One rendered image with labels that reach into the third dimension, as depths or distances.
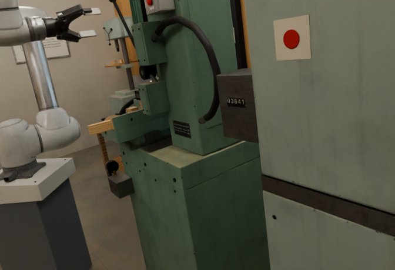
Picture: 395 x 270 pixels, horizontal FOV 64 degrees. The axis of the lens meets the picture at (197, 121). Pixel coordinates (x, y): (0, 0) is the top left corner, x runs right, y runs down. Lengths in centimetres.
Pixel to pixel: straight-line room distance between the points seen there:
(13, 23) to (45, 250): 108
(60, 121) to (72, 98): 271
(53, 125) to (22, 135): 15
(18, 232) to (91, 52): 314
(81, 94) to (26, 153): 283
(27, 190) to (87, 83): 300
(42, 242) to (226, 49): 127
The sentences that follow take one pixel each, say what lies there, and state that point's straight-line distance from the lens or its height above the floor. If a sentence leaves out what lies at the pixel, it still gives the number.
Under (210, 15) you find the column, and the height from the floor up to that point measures 129.
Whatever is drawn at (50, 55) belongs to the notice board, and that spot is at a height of 130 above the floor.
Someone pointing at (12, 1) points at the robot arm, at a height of 143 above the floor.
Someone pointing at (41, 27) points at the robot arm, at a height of 134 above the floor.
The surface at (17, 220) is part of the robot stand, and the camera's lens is 181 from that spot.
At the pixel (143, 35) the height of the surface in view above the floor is 126.
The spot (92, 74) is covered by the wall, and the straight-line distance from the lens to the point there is 457.
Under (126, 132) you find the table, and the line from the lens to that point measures 138.
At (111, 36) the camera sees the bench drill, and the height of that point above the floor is 139.
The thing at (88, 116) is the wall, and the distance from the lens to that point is 457.
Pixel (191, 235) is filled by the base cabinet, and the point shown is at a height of 53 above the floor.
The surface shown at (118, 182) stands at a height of 62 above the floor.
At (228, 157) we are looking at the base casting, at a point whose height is 76.
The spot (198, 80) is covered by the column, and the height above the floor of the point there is 108.
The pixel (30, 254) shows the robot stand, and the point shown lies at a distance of 189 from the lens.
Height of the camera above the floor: 121
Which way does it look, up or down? 14 degrees down
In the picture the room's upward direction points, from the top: 9 degrees counter-clockwise
